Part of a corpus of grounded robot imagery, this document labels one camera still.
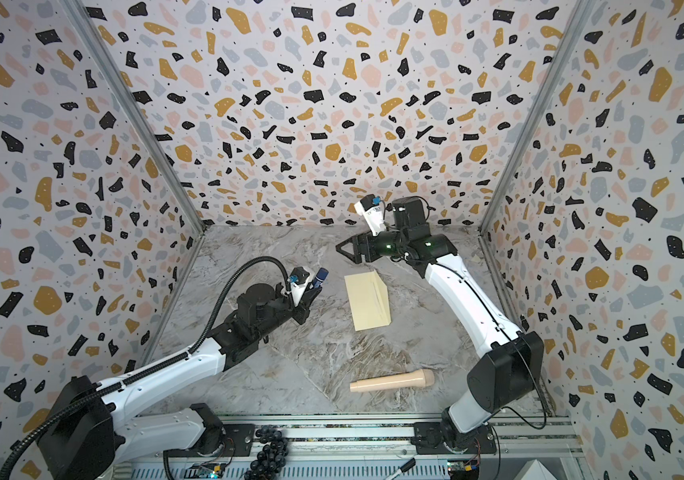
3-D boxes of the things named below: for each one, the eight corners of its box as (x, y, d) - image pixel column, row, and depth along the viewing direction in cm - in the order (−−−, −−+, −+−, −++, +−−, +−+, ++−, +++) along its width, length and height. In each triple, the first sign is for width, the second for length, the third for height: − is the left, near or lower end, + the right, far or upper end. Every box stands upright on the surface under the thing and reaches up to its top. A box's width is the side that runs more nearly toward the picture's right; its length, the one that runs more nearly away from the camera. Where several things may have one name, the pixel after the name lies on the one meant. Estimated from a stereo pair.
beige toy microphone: (349, 394, 83) (349, 389, 80) (349, 379, 86) (348, 374, 83) (432, 388, 85) (435, 383, 81) (429, 374, 87) (432, 368, 84)
